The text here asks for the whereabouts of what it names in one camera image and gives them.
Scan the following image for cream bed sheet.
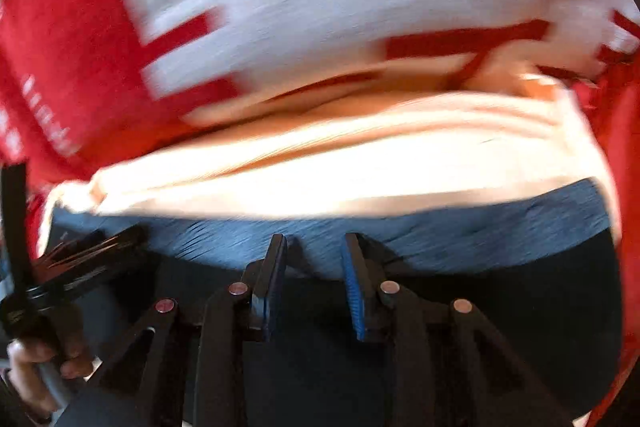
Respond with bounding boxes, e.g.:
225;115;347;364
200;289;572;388
37;72;621;248

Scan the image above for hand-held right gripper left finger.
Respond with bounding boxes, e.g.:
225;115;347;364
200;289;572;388
87;233;289;427

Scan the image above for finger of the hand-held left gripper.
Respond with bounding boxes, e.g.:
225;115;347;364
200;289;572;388
30;225;147;283
1;163;32;308

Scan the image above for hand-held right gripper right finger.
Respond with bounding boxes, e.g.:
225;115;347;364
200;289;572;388
341;232;573;427

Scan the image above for red and white printed blanket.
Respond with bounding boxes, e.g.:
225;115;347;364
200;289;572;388
0;0;640;427

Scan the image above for black pants with grey waistband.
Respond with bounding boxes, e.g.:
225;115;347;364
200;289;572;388
37;177;623;427

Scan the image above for person's left hand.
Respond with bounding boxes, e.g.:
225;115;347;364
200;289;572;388
7;339;94;413

